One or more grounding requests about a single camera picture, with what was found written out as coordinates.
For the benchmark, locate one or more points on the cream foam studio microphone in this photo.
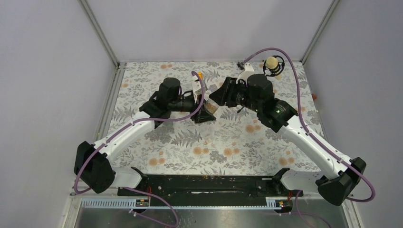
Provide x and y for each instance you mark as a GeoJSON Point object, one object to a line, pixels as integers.
{"type": "Point", "coordinates": [274, 66]}

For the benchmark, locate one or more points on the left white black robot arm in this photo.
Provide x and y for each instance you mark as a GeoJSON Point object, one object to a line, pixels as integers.
{"type": "Point", "coordinates": [93, 163]}

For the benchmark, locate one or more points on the white slotted cable duct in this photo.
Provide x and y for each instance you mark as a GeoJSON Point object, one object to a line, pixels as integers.
{"type": "Point", "coordinates": [144, 203]}

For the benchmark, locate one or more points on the floral patterned table mat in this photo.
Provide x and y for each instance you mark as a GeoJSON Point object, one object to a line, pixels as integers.
{"type": "Point", "coordinates": [242, 144]}

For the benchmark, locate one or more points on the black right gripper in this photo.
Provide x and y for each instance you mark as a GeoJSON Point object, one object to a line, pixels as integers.
{"type": "Point", "coordinates": [225, 92]}

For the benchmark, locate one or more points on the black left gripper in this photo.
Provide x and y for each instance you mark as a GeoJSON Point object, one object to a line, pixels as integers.
{"type": "Point", "coordinates": [199, 114]}

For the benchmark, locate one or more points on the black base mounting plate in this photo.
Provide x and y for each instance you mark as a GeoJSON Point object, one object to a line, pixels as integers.
{"type": "Point", "coordinates": [211, 189]}

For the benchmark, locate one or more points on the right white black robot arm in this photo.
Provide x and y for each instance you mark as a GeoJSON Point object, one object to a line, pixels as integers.
{"type": "Point", "coordinates": [338, 175]}

